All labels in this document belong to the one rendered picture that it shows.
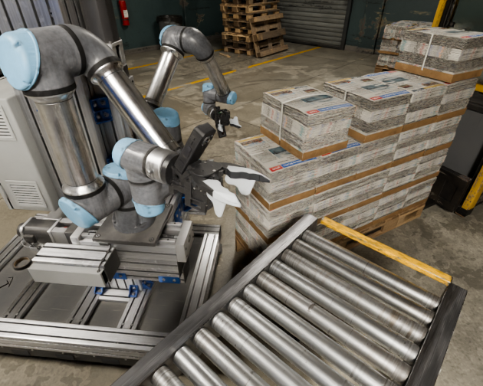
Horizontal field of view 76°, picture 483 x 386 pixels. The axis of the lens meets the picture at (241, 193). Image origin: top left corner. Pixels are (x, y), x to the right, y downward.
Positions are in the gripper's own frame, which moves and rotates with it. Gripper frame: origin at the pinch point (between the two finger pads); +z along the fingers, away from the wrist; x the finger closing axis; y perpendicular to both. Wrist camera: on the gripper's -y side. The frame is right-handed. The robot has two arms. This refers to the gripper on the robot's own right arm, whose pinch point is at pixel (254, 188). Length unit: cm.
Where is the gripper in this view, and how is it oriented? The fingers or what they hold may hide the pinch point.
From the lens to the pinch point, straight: 58.0
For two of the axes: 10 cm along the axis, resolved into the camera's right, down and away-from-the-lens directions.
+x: -5.1, 4.0, -7.6
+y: -0.7, 8.6, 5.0
